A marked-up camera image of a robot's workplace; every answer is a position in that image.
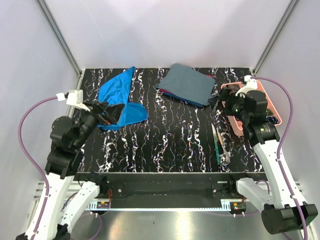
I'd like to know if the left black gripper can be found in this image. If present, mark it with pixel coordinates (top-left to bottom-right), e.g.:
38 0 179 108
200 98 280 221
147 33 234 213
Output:
74 99 126 148

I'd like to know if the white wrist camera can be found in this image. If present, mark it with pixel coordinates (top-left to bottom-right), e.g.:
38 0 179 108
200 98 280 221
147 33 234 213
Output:
56 89 91 112
235 75 258 97

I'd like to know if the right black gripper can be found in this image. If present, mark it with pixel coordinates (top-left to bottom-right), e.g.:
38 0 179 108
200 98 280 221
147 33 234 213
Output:
207 86 251 123

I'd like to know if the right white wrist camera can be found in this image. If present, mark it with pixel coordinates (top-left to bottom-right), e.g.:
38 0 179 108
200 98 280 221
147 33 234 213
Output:
235 75 258 97

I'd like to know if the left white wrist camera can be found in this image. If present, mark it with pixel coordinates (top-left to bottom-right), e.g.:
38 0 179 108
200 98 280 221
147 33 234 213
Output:
56 89 91 112

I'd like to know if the grey folded napkin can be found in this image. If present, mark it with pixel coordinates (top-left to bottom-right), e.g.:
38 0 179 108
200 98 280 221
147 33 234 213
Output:
156 63 215 106

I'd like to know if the knife with green handle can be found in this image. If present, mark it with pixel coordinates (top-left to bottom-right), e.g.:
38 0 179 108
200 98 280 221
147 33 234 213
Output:
211 123 221 165

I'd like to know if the blue cloth napkin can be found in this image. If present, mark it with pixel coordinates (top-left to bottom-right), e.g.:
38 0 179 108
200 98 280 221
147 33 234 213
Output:
97 66 148 131

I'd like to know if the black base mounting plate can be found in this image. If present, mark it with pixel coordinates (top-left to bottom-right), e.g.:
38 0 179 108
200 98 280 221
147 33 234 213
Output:
104 172 267 211

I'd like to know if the pink divided tray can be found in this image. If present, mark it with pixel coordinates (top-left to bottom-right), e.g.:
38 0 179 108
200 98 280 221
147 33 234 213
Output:
221 79 282 137

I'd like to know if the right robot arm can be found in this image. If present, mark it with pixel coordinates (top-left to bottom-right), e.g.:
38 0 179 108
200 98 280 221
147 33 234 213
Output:
216 87 318 239

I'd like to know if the red folded napkin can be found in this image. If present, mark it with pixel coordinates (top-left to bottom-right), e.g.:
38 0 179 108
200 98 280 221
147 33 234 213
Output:
160 89 202 107

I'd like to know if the aluminium frame rail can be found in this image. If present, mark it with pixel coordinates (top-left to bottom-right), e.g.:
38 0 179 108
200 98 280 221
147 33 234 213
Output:
35 0 82 77

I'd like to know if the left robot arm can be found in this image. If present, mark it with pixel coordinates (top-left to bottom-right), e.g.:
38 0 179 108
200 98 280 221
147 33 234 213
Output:
16 102 125 240

